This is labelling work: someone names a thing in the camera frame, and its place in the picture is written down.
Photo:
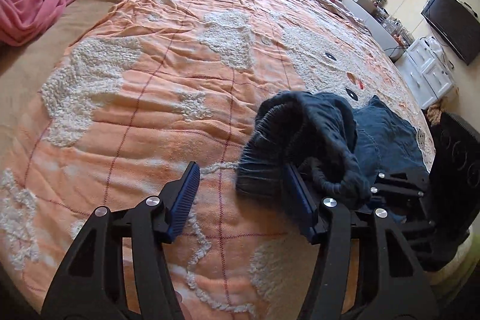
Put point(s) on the orange white bedspread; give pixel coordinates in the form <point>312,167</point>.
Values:
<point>121,107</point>

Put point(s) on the black flat screen television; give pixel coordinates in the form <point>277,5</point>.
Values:
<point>457,26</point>

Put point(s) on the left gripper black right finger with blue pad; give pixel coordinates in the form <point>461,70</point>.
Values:
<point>375,275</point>

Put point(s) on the blue denim pants lace hem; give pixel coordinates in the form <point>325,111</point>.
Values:
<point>337,148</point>

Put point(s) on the white drawer cabinet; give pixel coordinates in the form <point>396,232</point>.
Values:
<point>424,69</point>

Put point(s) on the long white low cabinet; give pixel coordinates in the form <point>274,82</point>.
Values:
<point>389,45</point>

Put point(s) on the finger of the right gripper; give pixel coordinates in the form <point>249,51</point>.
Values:
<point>407,182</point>
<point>405,206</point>

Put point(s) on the tan crumpled cloth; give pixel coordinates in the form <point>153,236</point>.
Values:
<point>434,112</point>

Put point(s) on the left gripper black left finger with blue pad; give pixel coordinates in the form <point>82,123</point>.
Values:
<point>116,268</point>

